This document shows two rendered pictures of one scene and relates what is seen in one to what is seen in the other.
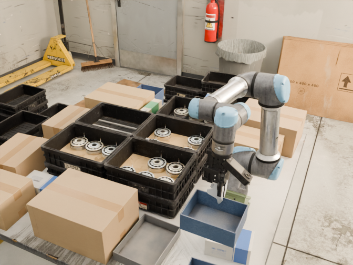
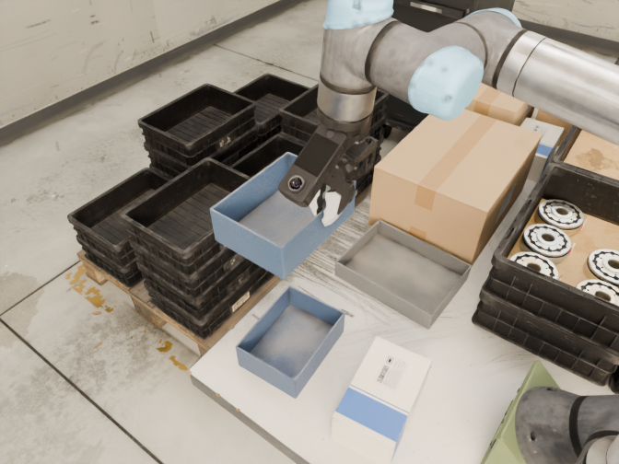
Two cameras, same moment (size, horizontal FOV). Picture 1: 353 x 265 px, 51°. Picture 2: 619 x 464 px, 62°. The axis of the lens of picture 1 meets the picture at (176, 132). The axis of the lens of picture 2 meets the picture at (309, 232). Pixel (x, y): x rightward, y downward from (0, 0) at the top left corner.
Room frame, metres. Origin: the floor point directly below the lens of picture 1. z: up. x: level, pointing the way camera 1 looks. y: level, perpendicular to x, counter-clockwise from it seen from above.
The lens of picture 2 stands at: (1.14, -0.77, 1.67)
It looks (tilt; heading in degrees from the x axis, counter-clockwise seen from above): 43 degrees down; 102
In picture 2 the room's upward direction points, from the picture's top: straight up
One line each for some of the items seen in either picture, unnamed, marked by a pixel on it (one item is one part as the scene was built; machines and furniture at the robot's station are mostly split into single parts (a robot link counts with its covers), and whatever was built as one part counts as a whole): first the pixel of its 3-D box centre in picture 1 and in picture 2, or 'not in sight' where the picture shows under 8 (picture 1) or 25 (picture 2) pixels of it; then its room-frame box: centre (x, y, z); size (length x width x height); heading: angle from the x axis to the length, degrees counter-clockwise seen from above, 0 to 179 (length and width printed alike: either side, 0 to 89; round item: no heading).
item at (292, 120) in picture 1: (269, 126); not in sight; (2.14, -0.62, 0.80); 0.40 x 0.30 x 0.20; 62
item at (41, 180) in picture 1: (43, 186); (531, 148); (1.55, 0.71, 0.75); 0.20 x 0.12 x 0.09; 68
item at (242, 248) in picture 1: (229, 243); (381, 399); (1.18, -0.25, 0.75); 0.20 x 0.12 x 0.09; 73
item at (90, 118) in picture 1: (115, 125); not in sight; (2.00, 0.38, 0.87); 0.40 x 0.30 x 0.11; 67
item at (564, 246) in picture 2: (144, 177); (546, 239); (1.50, 0.16, 0.86); 0.10 x 0.10 x 0.01
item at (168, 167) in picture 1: (175, 167); (601, 298); (1.58, 0.00, 0.86); 0.10 x 0.10 x 0.01
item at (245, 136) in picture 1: (253, 148); not in sight; (1.90, -0.48, 0.78); 0.30 x 0.22 x 0.16; 64
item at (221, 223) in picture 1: (214, 216); (286, 210); (0.97, -0.14, 1.10); 0.20 x 0.15 x 0.07; 65
